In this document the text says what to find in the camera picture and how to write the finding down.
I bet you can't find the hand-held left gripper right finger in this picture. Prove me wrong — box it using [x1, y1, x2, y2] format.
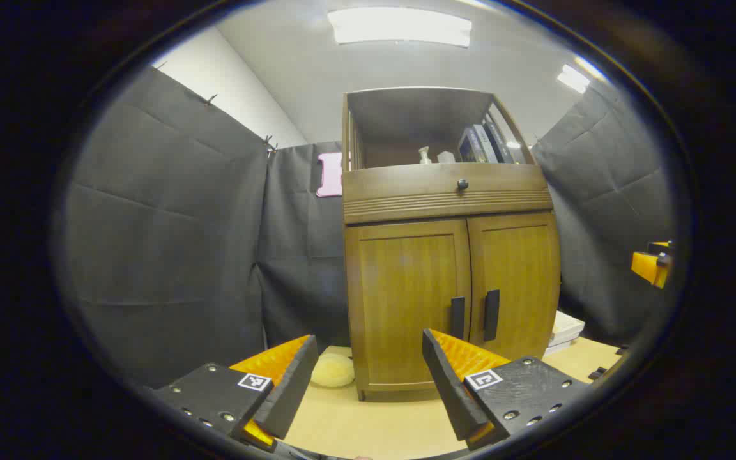
[422, 328, 592, 451]

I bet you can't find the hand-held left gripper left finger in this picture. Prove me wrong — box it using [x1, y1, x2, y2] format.
[151, 333, 319, 453]

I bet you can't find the black door handle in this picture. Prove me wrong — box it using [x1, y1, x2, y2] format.
[450, 296, 466, 341]
[484, 289, 500, 342]

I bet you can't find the wooden double-door shoe cabinet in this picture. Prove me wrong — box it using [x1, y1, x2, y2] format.
[341, 86, 562, 403]

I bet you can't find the wooden cabinet drawer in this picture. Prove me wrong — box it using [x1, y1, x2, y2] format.
[342, 163, 554, 224]

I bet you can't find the pale yellow round sponge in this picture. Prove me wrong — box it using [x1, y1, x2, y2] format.
[310, 353, 356, 388]

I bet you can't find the thick cream book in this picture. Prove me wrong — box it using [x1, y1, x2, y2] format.
[550, 311, 586, 342]

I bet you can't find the small ceiling light panel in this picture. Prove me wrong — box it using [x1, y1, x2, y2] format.
[556, 63, 592, 95]

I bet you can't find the grey upright book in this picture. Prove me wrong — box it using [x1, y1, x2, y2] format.
[473, 123, 500, 164]

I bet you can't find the black backdrop cloth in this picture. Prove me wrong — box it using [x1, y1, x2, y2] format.
[65, 64, 675, 390]

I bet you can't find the large ceiling light panel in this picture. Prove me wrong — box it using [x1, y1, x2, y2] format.
[328, 6, 473, 49]

